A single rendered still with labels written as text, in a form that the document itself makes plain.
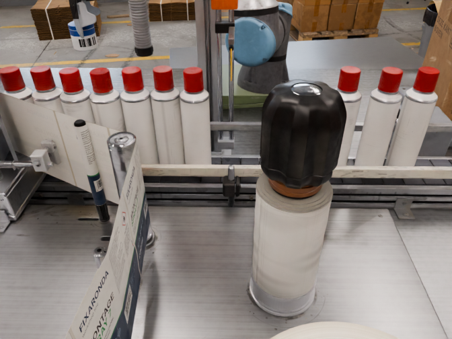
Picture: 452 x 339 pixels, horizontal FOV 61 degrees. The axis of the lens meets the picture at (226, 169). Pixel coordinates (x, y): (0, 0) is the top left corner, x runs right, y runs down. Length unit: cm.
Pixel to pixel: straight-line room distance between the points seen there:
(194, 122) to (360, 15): 376
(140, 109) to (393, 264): 47
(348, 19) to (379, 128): 361
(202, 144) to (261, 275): 30
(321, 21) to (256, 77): 313
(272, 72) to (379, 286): 68
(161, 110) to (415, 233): 50
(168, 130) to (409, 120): 42
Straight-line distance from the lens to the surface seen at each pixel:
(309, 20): 415
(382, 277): 62
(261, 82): 110
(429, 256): 75
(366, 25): 442
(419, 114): 74
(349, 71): 69
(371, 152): 76
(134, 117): 70
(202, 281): 57
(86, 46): 124
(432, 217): 82
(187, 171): 72
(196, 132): 69
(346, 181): 77
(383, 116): 72
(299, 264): 47
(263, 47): 93
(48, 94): 74
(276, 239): 44
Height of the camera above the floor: 133
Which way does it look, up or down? 36 degrees down
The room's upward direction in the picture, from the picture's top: 1 degrees counter-clockwise
